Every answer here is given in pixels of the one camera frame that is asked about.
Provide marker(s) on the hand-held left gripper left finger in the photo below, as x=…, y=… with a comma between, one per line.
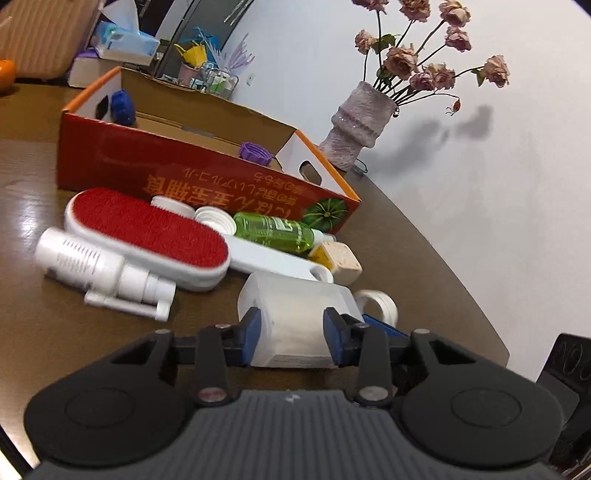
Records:
x=251, y=336

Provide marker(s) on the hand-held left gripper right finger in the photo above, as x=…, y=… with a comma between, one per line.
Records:
x=333, y=338

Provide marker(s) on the translucent white plastic bottle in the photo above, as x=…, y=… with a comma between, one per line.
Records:
x=291, y=304

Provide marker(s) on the white ribbed bottle cap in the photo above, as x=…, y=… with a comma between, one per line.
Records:
x=214, y=220
x=173, y=204

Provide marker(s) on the white spray bottle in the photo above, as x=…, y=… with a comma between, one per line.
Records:
x=78, y=261

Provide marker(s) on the orange cardboard box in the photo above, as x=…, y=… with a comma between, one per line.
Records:
x=138, y=157

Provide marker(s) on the blue flat item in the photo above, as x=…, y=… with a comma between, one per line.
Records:
x=383, y=328

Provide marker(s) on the white tape roll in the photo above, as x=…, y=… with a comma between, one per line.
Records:
x=385, y=307

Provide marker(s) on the small beige bottle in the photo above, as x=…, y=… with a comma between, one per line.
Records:
x=339, y=261

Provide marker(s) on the green plastic bottle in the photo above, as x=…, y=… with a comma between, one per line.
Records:
x=272, y=230

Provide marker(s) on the purple bottle cap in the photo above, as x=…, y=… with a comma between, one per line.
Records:
x=254, y=152

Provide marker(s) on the pink textured vase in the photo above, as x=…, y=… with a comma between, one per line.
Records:
x=358, y=124

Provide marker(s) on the blue round cap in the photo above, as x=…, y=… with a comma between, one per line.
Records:
x=123, y=107

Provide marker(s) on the pink cup with yellow items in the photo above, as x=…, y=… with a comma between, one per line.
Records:
x=190, y=62

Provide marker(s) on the dried pink roses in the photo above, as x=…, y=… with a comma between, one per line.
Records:
x=401, y=62

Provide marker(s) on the purple white box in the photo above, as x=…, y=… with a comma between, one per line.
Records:
x=90, y=69

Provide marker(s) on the blue tissue pack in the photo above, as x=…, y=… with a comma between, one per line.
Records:
x=124, y=41

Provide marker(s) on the grey refrigerator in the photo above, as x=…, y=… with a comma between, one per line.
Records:
x=203, y=18

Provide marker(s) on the orange fruit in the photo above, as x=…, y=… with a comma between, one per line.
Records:
x=6, y=76

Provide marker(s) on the pink suitcase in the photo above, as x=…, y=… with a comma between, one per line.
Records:
x=41, y=37

